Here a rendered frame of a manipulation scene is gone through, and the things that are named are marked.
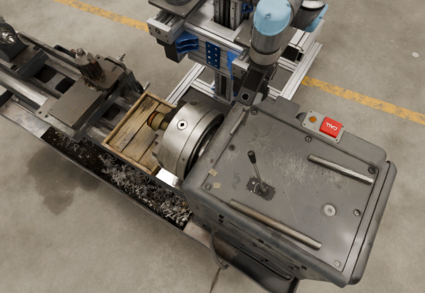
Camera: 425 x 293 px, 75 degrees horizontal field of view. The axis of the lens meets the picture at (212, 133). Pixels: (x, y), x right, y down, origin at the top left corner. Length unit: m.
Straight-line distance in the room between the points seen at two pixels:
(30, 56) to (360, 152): 1.69
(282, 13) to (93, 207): 2.01
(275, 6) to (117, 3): 2.97
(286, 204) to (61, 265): 1.81
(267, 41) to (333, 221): 0.56
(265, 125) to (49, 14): 3.09
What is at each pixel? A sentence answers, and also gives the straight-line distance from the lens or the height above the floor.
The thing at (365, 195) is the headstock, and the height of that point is 1.25.
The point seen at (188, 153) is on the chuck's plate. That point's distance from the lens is 0.98.
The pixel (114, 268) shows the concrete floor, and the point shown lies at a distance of 2.23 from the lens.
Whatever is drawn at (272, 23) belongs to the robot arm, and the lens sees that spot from 0.64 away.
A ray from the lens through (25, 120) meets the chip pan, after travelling 2.19.
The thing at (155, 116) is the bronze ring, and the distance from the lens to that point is 1.18.
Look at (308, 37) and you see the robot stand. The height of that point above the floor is 1.07.
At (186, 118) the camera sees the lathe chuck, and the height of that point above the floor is 1.24.
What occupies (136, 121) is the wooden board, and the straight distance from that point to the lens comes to 1.46.
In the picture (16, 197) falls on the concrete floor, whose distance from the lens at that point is 2.66.
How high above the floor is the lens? 2.12
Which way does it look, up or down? 64 degrees down
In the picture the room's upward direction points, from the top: 2 degrees counter-clockwise
